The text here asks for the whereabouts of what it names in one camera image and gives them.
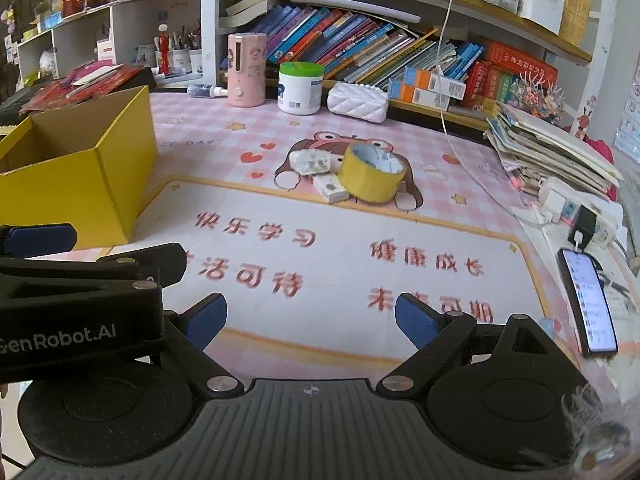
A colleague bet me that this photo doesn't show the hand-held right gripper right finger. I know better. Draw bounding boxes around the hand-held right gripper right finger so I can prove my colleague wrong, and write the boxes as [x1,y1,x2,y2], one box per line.
[376,294,566,400]

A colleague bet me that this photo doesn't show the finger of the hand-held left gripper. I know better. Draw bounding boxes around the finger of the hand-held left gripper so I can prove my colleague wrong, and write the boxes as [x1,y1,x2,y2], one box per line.
[0,223,78,260]
[0,242,187,321]

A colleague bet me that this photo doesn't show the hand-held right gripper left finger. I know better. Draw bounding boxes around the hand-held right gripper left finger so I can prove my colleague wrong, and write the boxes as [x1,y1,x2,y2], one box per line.
[162,292,246,401]

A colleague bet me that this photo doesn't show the yellow cardboard box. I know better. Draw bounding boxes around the yellow cardboard box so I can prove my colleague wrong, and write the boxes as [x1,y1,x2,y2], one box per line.
[0,85,158,251]

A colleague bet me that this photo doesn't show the pink checked printed tablecloth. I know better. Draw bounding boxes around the pink checked printed tablecloth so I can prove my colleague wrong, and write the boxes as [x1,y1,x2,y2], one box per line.
[100,87,640,376]

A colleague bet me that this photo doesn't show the black electronic keyboard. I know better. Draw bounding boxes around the black electronic keyboard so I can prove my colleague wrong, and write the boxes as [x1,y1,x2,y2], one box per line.
[0,90,41,136]

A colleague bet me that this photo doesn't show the yellow tape roll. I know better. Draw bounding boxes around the yellow tape roll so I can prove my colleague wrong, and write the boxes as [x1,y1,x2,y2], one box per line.
[338,142,408,202]

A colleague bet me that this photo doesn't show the small white packet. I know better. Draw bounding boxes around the small white packet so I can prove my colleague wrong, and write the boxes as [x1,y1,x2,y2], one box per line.
[314,174,350,204]

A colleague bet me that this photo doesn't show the pile of red packets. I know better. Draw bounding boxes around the pile of red packets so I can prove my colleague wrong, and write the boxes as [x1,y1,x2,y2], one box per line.
[20,62,146,111]

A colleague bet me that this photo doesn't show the small spray bottle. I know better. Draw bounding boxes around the small spray bottle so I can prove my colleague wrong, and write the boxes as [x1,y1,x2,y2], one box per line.
[187,83,231,98]

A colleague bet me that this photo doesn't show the black smartphone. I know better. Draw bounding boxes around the black smartphone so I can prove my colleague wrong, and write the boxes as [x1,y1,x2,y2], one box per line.
[557,247,618,358]

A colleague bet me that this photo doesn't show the white power strip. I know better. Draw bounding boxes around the white power strip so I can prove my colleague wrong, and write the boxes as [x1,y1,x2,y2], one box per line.
[537,176,623,251]

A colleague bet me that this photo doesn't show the black charger plug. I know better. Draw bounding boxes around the black charger plug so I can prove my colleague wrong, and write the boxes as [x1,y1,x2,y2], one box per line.
[567,207,598,248]

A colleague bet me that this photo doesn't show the pink cylindrical humidifier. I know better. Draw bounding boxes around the pink cylindrical humidifier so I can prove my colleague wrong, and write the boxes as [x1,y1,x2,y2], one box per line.
[227,32,268,107]

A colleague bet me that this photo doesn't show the white paper sheet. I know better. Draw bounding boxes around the white paper sheet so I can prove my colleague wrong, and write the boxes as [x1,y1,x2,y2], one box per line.
[595,250,640,311]

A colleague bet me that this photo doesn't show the white jar green lid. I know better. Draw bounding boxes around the white jar green lid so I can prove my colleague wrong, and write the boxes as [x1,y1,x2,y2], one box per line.
[276,61,325,116]

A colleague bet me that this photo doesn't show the stack of papers and booklets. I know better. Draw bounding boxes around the stack of papers and booklets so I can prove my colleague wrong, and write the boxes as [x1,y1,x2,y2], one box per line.
[482,102,623,196]

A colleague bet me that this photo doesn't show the white quilted pouch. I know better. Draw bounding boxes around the white quilted pouch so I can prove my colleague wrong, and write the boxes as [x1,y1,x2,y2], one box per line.
[327,81,390,123]

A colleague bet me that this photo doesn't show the white cubby shelf unit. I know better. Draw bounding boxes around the white cubby shelf unit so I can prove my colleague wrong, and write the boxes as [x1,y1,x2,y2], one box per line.
[15,0,203,81]

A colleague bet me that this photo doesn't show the orange and blue boxes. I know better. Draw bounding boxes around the orange and blue boxes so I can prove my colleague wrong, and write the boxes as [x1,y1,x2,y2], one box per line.
[387,65,468,103]

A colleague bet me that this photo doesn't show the white wooden bookshelf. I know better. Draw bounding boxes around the white wooden bookshelf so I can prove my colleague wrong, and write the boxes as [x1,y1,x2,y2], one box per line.
[200,0,621,131]

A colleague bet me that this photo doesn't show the red fabric ornament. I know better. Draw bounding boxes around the red fabric ornament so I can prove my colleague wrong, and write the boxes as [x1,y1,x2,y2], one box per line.
[575,105,616,161]

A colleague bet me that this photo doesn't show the colourful flower ornament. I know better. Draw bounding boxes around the colourful flower ornament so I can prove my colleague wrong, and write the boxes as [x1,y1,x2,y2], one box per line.
[510,72,566,123]

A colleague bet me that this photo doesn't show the red boxed book set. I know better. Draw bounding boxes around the red boxed book set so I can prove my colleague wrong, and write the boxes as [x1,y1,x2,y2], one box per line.
[462,40,558,111]

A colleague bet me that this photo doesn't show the flat white books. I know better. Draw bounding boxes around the flat white books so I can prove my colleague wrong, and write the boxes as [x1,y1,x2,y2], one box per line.
[220,0,286,28]

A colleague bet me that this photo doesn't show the row of leaning blue books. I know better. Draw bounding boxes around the row of leaning blue books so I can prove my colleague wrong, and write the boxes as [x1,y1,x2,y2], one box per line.
[250,5,486,98]

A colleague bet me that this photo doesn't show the white rolled paper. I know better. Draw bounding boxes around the white rolled paper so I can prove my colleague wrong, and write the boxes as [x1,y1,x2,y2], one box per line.
[286,0,421,23]

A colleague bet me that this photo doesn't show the white pen container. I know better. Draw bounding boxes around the white pen container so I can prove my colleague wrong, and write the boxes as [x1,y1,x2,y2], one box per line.
[517,0,566,36]

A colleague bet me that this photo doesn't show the yellow wicker basket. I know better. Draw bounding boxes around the yellow wicker basket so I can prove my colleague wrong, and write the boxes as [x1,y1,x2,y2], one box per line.
[557,0,598,46]

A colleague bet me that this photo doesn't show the white hanging cable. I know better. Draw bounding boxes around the white hanging cable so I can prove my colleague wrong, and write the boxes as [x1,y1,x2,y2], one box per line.
[440,0,551,226]

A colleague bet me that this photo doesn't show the alphabet wall poster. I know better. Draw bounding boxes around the alphabet wall poster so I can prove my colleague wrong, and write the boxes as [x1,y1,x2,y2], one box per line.
[615,75,640,161]

